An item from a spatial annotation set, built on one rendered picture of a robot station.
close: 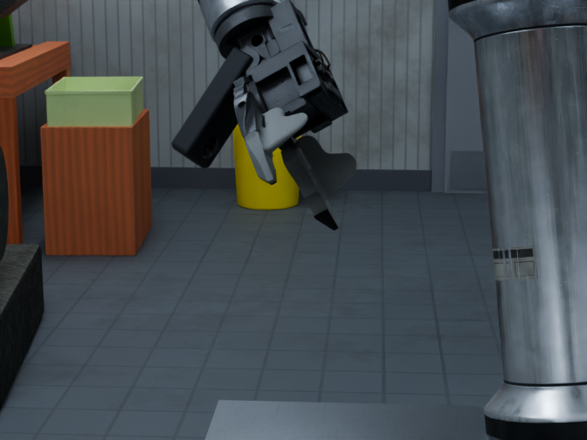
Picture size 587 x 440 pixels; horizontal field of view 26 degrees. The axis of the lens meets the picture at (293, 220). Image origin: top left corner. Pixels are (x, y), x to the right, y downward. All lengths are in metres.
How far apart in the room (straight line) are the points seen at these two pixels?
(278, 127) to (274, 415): 0.55
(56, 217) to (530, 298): 5.00
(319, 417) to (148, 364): 2.77
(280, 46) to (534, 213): 0.43
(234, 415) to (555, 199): 0.81
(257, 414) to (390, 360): 2.77
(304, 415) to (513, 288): 0.75
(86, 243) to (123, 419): 2.04
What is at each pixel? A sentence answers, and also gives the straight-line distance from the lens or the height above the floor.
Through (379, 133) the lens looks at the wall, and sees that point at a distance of 7.16.
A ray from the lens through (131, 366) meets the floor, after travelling 4.31.
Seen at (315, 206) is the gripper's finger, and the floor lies 1.15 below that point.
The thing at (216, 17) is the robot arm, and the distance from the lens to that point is 1.23.
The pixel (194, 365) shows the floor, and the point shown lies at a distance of 4.30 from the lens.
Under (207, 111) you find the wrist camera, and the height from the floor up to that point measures 1.24.
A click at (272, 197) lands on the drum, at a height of 0.07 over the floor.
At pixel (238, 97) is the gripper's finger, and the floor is 1.26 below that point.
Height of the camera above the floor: 1.41
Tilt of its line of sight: 13 degrees down
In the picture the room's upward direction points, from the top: straight up
